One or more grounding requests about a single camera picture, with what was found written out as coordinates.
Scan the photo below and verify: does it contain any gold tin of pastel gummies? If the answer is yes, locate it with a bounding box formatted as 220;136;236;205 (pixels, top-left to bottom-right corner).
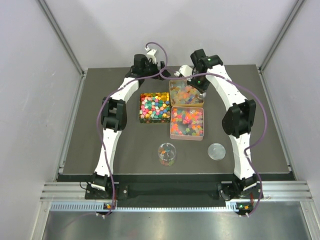
169;80;204;108

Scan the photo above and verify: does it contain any silver metal scoop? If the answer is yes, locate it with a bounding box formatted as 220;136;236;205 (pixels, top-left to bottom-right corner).
198;92;207;101

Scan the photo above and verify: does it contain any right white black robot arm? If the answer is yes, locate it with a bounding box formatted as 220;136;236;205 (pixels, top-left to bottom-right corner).
188;49;257;198

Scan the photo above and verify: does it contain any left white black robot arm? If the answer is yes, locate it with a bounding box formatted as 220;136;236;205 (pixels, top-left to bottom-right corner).
90;49;165;201

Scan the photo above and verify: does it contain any gold tin of star candies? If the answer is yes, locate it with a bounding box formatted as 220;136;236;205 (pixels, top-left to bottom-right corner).
138;92;171;124

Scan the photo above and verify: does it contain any pink tin of bright gummies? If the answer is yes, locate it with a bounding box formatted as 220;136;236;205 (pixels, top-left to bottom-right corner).
169;106;205;141

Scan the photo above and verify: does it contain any clear round jar lid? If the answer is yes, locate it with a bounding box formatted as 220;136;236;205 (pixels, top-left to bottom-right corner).
207;143;226;161

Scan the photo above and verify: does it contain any clear plastic jar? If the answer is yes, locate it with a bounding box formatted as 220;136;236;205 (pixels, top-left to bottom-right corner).
157;142;177;167

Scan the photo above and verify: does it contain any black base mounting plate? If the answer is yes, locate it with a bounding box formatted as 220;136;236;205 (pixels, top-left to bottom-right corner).
84;181;265;201

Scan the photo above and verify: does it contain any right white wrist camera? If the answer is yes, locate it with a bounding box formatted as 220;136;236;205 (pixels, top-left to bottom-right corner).
174;65;193;78

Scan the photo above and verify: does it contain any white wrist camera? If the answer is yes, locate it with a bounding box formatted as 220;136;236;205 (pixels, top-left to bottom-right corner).
174;65;193;78
145;47;157;64

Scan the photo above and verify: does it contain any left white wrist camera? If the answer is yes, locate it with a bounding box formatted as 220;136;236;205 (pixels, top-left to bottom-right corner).
145;47;157;64

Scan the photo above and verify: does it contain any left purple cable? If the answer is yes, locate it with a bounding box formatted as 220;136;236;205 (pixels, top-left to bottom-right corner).
96;41;169;217

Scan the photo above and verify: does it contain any purple cable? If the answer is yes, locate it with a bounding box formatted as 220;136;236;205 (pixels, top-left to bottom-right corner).
96;41;169;217
159;68;269;217

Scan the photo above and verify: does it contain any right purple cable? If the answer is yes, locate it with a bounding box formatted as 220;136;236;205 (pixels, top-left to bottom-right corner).
159;68;269;217

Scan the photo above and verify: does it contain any aluminium front rail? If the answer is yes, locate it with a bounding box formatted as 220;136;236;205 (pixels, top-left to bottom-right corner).
40;181;313;212

